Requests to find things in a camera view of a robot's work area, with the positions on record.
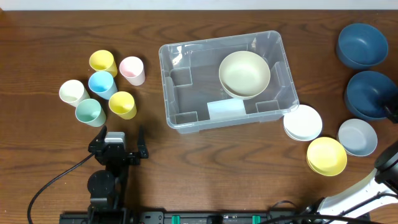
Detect beige large bowl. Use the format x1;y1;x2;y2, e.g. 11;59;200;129
218;51;271;100

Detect mint green cup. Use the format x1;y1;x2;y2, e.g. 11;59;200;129
75;98;106;127

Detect clear plastic storage container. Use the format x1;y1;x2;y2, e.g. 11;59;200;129
159;30;299;134

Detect light grey small bowl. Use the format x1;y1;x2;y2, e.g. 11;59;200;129
337;119;378;157

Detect cream white cup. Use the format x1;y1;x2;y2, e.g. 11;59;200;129
58;80;90;107

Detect yellow cup near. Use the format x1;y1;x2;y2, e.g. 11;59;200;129
108;91;137;119

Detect white small bowl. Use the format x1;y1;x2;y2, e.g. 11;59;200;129
283;105;323;141

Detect white label on container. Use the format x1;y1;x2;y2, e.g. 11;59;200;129
207;98;246;119

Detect yellow cup far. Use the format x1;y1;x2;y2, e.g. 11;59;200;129
89;50;118;78

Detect yellow small bowl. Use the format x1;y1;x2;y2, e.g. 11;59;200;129
307;137;348;177

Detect yellow cup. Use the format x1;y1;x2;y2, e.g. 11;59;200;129
108;91;137;119
89;50;118;78

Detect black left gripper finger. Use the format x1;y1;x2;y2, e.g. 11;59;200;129
91;126;107;146
137;126;146;153

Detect pink cup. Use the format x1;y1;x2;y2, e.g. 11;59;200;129
119;57;146;86

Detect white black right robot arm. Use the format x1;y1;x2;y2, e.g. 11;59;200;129
315;118;397;218

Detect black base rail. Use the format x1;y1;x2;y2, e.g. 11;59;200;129
59;210;295;224

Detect dark blue bowl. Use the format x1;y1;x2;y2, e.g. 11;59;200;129
344;71;397;121
336;23;389;70

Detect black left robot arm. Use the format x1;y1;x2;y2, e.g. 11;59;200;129
87;126;149;210

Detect light blue cup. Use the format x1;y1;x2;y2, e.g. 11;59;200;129
88;71;118;100

